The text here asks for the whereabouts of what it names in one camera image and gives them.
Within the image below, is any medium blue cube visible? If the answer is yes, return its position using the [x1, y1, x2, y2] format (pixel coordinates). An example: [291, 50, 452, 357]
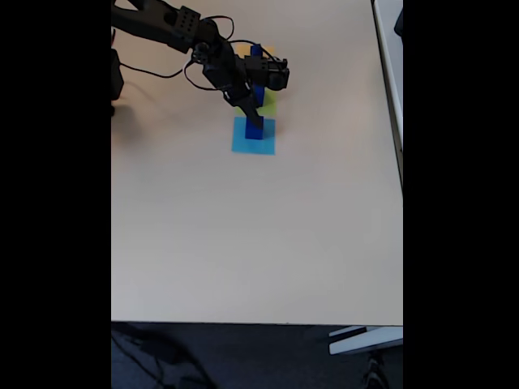
[244, 116, 265, 141]

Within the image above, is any green paper square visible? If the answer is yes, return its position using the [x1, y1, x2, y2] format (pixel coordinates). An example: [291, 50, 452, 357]
[234, 91, 279, 118]

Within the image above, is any orange paper square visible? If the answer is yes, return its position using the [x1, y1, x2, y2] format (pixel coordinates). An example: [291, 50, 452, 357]
[235, 43, 277, 58]

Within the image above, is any light blue paper square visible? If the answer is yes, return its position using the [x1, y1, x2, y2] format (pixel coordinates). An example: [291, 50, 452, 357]
[230, 116, 277, 156]

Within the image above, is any white neighbouring desk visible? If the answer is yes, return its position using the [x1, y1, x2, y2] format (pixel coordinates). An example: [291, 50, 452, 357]
[371, 0, 404, 198]

